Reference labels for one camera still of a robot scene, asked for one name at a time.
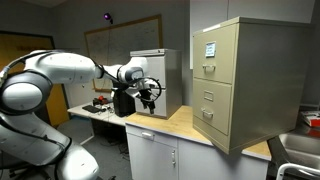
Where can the black keyboard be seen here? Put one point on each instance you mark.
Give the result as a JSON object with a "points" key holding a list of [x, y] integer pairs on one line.
{"points": [[91, 108]]}

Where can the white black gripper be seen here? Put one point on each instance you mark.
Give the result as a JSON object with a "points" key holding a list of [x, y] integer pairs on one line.
{"points": [[142, 90]]}

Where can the beige cabinet drawer with label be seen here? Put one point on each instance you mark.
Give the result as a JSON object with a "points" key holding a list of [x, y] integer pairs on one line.
{"points": [[223, 66]]}

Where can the camera with purple light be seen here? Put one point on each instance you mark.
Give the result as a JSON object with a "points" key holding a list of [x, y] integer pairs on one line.
{"points": [[107, 16]]}

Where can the wood-framed whiteboard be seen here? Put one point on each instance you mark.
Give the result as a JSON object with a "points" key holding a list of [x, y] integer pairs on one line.
{"points": [[126, 43]]}

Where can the small gray file cabinet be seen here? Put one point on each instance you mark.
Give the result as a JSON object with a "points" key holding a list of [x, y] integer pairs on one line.
{"points": [[171, 86]]}

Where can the white desk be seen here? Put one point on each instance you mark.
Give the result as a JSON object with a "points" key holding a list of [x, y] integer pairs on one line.
{"points": [[78, 111]]}

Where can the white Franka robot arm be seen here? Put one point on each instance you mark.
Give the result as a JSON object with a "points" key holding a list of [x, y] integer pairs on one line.
{"points": [[60, 68]]}

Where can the white cabinet with wooden top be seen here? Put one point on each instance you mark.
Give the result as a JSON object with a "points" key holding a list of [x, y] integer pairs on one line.
{"points": [[153, 156]]}

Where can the black computer box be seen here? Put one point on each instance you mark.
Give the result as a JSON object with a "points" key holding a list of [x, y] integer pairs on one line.
{"points": [[123, 105]]}

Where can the red and white box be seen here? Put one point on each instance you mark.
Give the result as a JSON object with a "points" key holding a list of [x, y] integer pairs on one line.
{"points": [[312, 118]]}

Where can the white metal tube frame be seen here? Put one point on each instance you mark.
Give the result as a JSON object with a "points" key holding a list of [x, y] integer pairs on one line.
{"points": [[293, 167]]}

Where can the red device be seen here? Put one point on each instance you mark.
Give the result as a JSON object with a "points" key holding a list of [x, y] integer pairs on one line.
{"points": [[99, 100]]}

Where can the stainless steel sink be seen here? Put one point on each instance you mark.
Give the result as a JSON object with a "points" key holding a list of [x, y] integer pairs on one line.
{"points": [[300, 146]]}

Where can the yellow door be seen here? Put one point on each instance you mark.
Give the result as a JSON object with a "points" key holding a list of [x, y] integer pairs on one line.
{"points": [[13, 46]]}

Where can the beige metal file cabinet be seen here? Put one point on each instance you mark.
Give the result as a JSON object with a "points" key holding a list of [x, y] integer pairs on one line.
{"points": [[266, 83]]}

